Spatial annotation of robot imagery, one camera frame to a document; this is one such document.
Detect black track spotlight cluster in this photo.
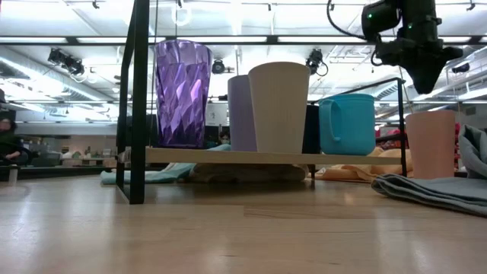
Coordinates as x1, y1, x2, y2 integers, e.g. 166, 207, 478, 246
47, 48, 87, 77

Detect cluttered background workbench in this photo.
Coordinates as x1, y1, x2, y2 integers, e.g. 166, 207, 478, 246
22, 144, 119, 168

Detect black speckled mug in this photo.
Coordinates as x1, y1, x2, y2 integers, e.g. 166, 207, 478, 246
302, 104, 323, 155

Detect beige ribbed cup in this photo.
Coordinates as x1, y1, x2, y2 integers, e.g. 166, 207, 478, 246
247, 62, 311, 155

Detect blue plastic mug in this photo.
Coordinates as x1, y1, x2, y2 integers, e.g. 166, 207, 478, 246
318, 94, 377, 156

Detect teal cloth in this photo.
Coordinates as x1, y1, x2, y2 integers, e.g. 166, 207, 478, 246
100, 143, 233, 186

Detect black ceiling spotlight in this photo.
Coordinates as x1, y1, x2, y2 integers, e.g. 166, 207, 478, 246
306, 48, 329, 77

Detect black room divider panel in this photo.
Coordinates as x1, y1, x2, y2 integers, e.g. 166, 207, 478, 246
203, 125, 229, 148

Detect purple faceted plastic tumbler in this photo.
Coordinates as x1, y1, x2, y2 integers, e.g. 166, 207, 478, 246
154, 40, 213, 149

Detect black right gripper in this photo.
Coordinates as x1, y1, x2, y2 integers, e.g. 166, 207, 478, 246
374, 37, 463, 95

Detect peach orange cup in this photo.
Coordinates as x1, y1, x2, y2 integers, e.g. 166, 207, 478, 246
405, 110, 457, 180

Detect lavender cup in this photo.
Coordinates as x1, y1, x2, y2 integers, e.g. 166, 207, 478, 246
227, 75, 258, 152

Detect grey folded cloth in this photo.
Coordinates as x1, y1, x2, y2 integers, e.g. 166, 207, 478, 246
371, 124, 487, 218

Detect wooden shelf black metal frame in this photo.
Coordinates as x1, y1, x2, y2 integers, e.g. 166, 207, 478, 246
116, 0, 408, 206

